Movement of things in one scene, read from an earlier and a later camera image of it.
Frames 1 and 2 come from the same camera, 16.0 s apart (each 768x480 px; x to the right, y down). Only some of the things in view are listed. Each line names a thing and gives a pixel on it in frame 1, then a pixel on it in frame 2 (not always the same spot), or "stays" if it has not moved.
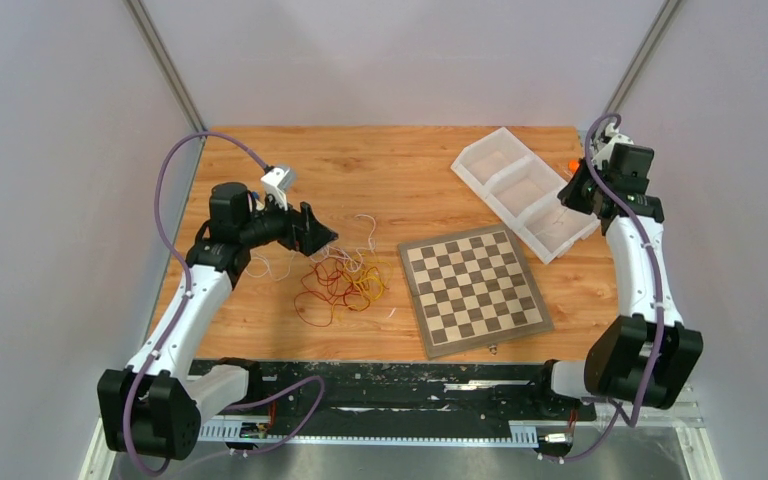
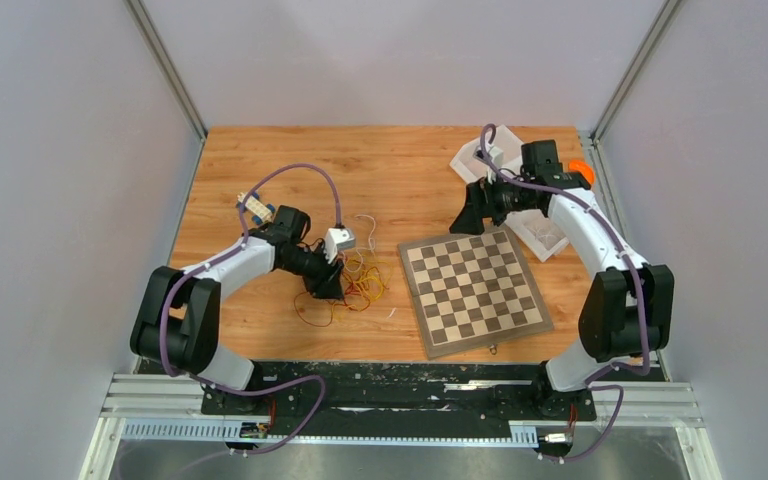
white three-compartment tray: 523,191 stays
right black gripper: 568,197 -> 479,203
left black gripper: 305,237 -> 327,284
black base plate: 313,392 stays
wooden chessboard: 471,289 stays
